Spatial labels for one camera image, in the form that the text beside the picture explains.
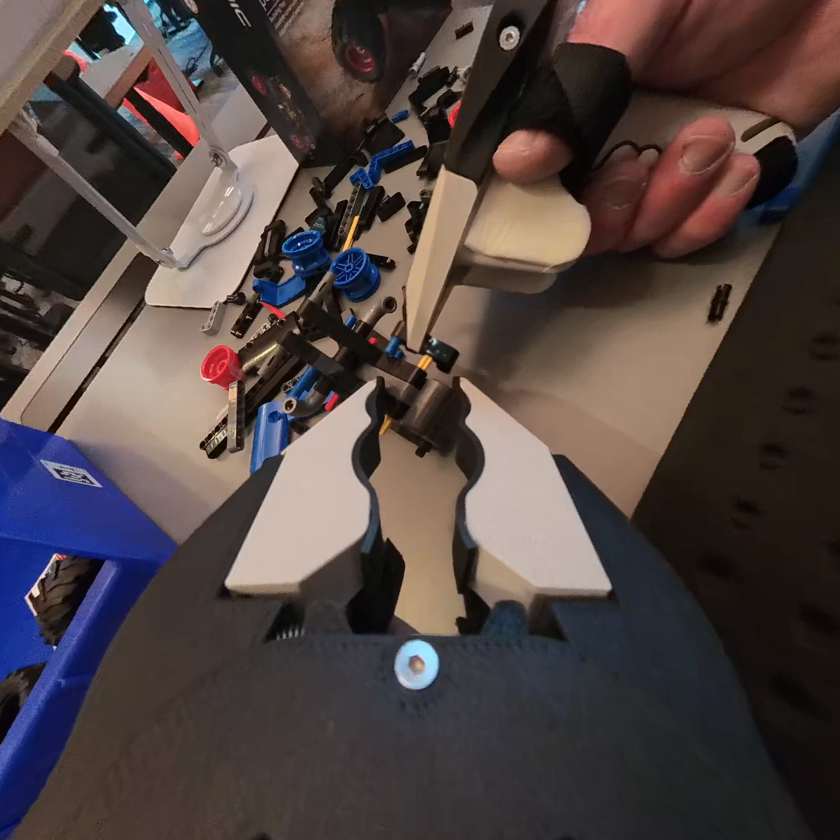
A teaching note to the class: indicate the dark grey toy beam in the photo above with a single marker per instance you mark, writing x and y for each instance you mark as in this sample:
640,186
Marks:
236,417

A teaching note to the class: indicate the blue storage bin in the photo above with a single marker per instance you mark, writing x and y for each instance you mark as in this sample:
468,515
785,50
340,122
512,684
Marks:
65,512

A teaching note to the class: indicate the pile of black toy beams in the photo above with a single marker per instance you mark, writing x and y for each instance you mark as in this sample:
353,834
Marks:
433,85

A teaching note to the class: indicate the yellow toy axle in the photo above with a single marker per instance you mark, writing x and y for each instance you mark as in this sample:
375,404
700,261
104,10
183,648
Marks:
350,233
425,363

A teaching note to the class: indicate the printed sticker sheet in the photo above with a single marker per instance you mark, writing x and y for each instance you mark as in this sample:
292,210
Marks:
40,584

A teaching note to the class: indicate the grey angled toy beam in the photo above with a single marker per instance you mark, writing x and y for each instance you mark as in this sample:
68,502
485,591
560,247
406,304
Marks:
213,318

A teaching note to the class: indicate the person's right hand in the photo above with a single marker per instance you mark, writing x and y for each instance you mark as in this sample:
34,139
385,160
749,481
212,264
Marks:
722,46

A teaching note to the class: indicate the blue toy fender piece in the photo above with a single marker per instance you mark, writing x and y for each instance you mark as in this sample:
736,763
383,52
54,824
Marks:
279,292

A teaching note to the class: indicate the black toy connector piece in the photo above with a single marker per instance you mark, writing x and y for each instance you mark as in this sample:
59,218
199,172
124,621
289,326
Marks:
443,355

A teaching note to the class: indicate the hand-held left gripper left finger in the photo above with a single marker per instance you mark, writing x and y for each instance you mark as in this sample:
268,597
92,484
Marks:
295,525

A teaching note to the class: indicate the red toy wheel rim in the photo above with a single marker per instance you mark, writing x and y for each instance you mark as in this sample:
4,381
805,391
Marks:
220,366

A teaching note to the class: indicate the partly built toy chassis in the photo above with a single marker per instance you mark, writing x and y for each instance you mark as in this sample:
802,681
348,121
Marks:
426,410

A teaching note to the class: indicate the black toy axle pin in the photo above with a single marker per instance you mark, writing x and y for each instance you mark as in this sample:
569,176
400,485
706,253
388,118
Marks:
720,303

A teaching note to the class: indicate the blue angled toy beam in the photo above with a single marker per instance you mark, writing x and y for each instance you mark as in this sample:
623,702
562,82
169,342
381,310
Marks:
384,161

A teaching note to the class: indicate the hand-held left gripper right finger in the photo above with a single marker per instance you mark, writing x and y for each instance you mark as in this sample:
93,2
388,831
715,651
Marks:
538,525

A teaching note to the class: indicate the blue curved toy panel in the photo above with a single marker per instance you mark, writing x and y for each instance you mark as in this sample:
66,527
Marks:
268,436

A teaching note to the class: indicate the black toy tire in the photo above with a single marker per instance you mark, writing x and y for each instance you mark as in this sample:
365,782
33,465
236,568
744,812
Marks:
65,597
19,692

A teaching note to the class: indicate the white toy axle pin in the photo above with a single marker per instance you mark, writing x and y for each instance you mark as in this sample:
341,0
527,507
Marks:
417,64

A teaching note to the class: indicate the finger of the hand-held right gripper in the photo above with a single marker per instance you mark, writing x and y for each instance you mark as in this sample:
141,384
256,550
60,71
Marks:
436,262

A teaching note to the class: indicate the blue spoked toy wheel rim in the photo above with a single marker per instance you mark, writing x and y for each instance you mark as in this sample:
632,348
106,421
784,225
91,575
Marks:
354,274

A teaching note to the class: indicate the black toy cylinder piece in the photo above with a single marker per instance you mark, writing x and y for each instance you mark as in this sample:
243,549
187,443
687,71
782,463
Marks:
262,354

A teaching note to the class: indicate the printed toy truck box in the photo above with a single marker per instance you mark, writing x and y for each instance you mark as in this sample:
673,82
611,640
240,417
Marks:
295,65

